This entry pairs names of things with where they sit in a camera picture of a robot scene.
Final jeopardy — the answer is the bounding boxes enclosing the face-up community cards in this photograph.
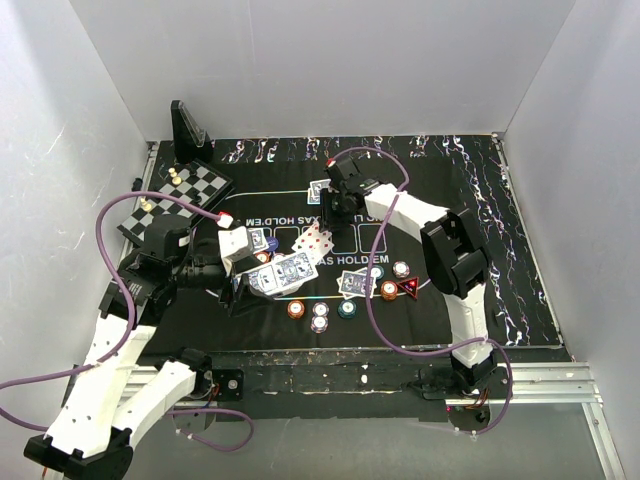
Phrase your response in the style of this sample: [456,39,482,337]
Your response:
[292,220,334,265]

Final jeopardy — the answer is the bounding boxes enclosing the dealt cards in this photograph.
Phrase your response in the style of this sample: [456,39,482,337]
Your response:
[338,270,376,298]
[307,180,327,205]

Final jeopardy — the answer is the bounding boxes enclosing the blue playing card deck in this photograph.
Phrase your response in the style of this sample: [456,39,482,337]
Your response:
[247,252,318,297]

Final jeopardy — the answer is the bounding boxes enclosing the orange chips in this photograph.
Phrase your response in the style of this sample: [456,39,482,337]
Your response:
[255,251,271,263]
[380,281,398,301]

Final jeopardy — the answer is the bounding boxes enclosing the orange poker chip stack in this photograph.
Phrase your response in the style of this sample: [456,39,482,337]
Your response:
[287,300,305,319]

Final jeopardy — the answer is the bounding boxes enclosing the green chips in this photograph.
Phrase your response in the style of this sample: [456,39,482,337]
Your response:
[371,265,384,279]

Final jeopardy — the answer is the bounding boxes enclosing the pink chips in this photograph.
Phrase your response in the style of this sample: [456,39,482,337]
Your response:
[393,261,411,279]

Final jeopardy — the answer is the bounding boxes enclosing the pink chip front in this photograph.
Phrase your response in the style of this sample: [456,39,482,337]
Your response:
[310,316,328,334]

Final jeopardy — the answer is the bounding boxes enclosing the green poker chip stack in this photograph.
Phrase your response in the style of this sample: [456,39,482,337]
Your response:
[338,300,357,319]

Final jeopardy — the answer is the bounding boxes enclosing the red black all-in marker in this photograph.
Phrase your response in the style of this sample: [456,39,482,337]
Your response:
[396,277,420,300]

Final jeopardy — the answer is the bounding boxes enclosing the blue small blind button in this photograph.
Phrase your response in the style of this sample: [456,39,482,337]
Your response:
[267,237,279,251]

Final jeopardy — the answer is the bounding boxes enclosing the dealt card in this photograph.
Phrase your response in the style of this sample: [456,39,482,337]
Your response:
[248,228,268,252]

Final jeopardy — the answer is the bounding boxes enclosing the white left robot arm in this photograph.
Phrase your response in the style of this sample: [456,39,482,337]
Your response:
[24,248,230,479]

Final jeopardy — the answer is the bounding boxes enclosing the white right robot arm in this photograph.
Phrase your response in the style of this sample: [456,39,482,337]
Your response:
[320,181,496,398]

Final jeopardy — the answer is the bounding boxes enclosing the black poker table mat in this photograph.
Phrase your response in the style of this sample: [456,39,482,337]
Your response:
[146,135,560,355]

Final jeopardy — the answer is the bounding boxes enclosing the black white chess board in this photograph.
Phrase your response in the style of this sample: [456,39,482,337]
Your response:
[117,160,234,246]

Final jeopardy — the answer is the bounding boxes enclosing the gold chess pieces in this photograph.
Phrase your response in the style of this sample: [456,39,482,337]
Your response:
[169,168,182,185]

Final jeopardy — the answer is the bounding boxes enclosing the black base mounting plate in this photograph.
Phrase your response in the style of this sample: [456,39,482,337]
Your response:
[192,349,507,426]

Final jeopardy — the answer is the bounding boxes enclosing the black triangular card stand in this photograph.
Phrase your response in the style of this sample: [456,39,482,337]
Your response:
[170,100,213,164]

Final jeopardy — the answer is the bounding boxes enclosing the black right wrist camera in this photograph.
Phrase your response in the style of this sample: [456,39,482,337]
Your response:
[325,157,375,192]

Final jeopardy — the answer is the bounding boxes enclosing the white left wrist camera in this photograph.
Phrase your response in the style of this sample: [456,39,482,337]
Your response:
[218,226,253,262]

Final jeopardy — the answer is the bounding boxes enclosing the aluminium rail frame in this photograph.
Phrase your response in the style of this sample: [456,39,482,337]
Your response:
[42,362,626,480]

